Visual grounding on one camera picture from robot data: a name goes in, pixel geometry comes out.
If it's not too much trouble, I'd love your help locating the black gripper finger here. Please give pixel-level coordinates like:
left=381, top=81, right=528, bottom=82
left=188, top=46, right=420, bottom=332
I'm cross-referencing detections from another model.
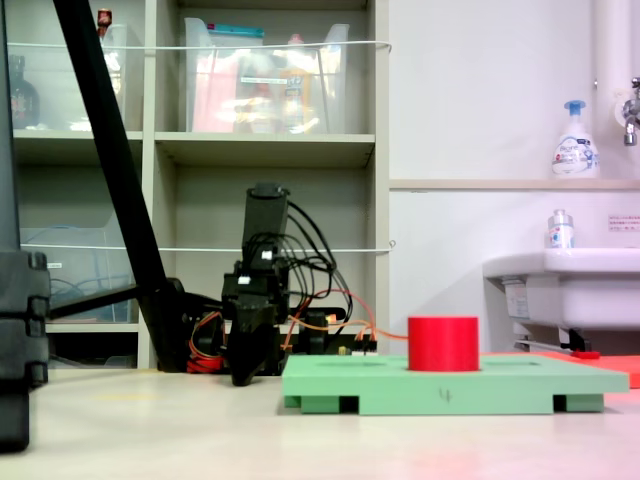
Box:
left=225, top=299, right=278, bottom=388

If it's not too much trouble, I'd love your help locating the red cylinder block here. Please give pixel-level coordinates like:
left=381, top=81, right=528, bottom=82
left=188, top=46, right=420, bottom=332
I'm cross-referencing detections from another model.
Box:
left=407, top=314, right=481, bottom=374

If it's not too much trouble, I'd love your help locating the green shape sorter board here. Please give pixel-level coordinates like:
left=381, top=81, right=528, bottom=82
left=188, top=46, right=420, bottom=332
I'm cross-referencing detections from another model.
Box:
left=281, top=353, right=631, bottom=417

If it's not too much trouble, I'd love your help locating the small circuit board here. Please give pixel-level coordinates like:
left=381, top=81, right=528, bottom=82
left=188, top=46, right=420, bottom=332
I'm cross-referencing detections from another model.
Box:
left=336, top=339, right=379, bottom=358

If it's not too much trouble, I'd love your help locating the beige shelf unit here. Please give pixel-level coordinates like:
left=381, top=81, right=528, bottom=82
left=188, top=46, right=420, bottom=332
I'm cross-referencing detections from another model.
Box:
left=0, top=0, right=392, bottom=372

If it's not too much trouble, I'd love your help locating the black tripod brace strut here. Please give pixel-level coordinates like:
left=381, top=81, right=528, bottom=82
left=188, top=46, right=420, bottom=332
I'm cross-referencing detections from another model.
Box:
left=46, top=283, right=140, bottom=322

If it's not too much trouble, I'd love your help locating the clear bin with supplies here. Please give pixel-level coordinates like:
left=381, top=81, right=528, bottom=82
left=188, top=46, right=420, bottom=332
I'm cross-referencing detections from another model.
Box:
left=183, top=17, right=351, bottom=135

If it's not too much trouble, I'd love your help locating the black tripod leg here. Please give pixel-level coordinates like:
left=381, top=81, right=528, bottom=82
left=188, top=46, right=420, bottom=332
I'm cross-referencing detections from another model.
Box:
left=0, top=0, right=52, bottom=454
left=52, top=0, right=194, bottom=374

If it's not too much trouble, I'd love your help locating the yellow labelled bottle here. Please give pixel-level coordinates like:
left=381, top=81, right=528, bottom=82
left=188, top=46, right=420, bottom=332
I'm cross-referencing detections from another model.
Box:
left=279, top=33, right=315, bottom=134

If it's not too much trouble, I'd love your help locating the clear plastic storage bin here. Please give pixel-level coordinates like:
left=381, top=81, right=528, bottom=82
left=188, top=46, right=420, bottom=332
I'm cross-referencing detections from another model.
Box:
left=6, top=22, right=130, bottom=133

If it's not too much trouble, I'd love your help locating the dark glass bottle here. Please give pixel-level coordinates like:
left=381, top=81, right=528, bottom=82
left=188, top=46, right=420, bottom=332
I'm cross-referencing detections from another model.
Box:
left=6, top=54, right=42, bottom=131

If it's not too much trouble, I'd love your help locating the small clear sanitizer bottle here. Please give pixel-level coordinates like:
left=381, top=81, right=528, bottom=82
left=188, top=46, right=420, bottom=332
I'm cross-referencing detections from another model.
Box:
left=544, top=208, right=577, bottom=250

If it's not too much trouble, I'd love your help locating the white ceramic sink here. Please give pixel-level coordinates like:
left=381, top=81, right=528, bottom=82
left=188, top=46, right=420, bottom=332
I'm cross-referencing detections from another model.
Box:
left=481, top=246, right=640, bottom=332

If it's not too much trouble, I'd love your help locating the white foam soap pump bottle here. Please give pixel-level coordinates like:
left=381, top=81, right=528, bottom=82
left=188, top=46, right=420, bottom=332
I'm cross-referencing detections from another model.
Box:
left=550, top=99, right=602, bottom=180

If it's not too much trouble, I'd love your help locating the chrome water faucet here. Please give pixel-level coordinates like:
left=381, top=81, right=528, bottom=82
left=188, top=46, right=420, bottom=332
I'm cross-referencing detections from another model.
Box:
left=613, top=76, right=640, bottom=148

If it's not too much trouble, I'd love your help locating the white shelf safety cord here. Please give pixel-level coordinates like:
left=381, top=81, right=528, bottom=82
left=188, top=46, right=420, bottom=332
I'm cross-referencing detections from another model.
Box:
left=19, top=239, right=397, bottom=255
left=6, top=40, right=394, bottom=53

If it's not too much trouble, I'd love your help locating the looped black motor cable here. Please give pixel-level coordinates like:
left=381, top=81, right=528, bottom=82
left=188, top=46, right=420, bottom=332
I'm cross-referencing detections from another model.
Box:
left=279, top=200, right=354, bottom=322

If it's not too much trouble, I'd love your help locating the thin orange wire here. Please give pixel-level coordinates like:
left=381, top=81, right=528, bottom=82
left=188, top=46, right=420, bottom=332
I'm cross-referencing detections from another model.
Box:
left=281, top=289, right=411, bottom=358

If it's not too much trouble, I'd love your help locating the clear bin with blue cables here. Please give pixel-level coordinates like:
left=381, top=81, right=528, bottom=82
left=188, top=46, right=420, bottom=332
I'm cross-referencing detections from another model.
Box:
left=19, top=224, right=140, bottom=324

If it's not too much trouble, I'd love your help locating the white wall notice label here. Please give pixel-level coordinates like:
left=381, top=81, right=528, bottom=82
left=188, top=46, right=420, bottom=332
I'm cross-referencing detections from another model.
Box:
left=607, top=214, right=640, bottom=233

